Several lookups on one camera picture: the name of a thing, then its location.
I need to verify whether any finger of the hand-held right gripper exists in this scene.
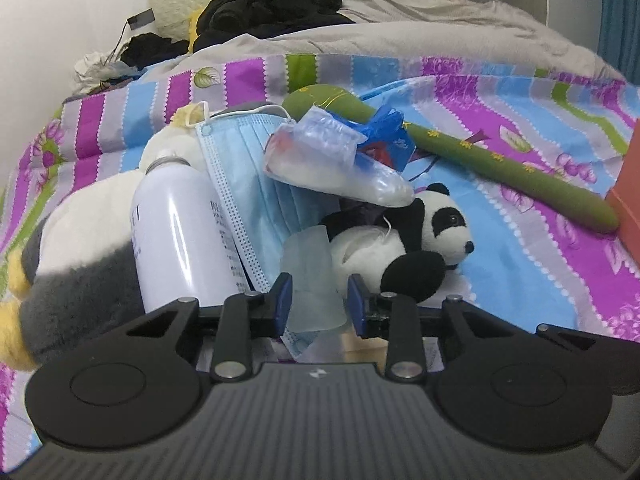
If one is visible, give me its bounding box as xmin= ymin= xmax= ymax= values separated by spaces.
xmin=536 ymin=324 xmax=640 ymax=361

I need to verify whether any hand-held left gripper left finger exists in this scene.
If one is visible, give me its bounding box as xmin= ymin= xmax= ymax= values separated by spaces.
xmin=125 ymin=273 xmax=293 ymax=383

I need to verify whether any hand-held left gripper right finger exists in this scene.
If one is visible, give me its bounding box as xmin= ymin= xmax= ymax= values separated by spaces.
xmin=348 ymin=274 xmax=531 ymax=385

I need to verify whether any translucent plastic cup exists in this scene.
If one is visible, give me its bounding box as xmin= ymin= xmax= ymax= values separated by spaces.
xmin=281 ymin=226 xmax=349 ymax=335

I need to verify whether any orange cardboard box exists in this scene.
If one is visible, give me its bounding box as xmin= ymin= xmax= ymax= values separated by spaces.
xmin=605 ymin=119 xmax=640 ymax=256

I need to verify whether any blue face mask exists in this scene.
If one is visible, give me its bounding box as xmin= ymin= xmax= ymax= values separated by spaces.
xmin=185 ymin=101 xmax=351 ymax=363

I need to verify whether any panda plush toy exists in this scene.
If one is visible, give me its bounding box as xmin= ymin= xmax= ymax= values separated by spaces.
xmin=319 ymin=182 xmax=476 ymax=306

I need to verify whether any striped floral bed sheet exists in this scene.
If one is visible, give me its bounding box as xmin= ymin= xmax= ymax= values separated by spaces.
xmin=0 ymin=52 xmax=640 ymax=461

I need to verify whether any clear plastic packet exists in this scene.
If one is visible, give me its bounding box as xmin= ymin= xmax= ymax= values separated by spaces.
xmin=263 ymin=105 xmax=368 ymax=181
xmin=267 ymin=152 xmax=416 ymax=208

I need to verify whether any white spray bottle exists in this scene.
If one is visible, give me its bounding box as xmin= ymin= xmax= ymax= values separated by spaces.
xmin=129 ymin=155 xmax=253 ymax=317

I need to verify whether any blue plastic bag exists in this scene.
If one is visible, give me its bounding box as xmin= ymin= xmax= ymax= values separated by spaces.
xmin=350 ymin=106 xmax=418 ymax=168

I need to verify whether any long green plush toy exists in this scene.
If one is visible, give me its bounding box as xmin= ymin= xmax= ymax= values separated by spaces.
xmin=281 ymin=82 xmax=622 ymax=234

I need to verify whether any grey penguin plush toy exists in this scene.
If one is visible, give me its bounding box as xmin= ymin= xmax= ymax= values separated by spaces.
xmin=0 ymin=105 xmax=211 ymax=373

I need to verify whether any grey duvet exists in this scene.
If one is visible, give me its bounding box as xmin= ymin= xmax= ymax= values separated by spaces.
xmin=145 ymin=0 xmax=626 ymax=83

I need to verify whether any yellow pillow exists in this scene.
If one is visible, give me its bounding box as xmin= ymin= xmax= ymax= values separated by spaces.
xmin=186 ymin=4 xmax=206 ymax=53

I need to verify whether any small black cloth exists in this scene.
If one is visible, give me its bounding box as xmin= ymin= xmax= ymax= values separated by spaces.
xmin=120 ymin=32 xmax=191 ymax=68

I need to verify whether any black clothes pile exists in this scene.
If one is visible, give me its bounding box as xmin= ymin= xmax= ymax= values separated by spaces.
xmin=192 ymin=0 xmax=358 ymax=53

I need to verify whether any crumpled white cloth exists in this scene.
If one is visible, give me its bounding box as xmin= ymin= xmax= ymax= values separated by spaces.
xmin=72 ymin=50 xmax=126 ymax=96

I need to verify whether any blue curtain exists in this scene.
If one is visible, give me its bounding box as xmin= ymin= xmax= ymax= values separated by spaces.
xmin=597 ymin=0 xmax=640 ymax=78

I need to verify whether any black charger cable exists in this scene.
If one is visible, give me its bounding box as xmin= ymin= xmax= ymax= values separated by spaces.
xmin=102 ymin=22 xmax=133 ymax=68

